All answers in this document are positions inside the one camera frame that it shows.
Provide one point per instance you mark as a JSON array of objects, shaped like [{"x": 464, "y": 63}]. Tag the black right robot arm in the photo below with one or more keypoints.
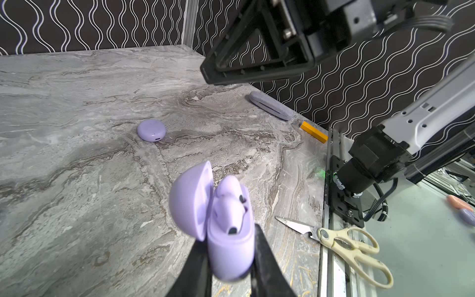
[{"x": 380, "y": 153}]

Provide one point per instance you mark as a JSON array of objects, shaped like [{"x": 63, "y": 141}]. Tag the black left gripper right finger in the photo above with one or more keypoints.
[{"x": 267, "y": 279}]

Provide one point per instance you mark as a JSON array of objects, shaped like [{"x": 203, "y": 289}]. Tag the beige handled scissors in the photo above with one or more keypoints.
[{"x": 356, "y": 254}]

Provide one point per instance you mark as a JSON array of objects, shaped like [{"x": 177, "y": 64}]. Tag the grey purple glasses case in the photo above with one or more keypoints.
[{"x": 271, "y": 106}]

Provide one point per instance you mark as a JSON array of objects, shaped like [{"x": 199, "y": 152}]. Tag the yellow object at table edge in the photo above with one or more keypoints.
[{"x": 320, "y": 136}]

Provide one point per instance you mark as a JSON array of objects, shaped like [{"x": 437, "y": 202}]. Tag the purple earbud charging case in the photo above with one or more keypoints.
[{"x": 191, "y": 200}]

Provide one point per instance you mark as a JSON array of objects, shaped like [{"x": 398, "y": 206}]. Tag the aluminium corner frame post right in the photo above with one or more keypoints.
[{"x": 190, "y": 17}]

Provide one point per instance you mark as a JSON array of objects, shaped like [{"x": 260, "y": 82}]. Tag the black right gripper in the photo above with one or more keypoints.
[{"x": 270, "y": 40}]

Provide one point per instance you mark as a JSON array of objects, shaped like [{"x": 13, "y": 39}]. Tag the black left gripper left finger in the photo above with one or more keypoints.
[{"x": 195, "y": 279}]

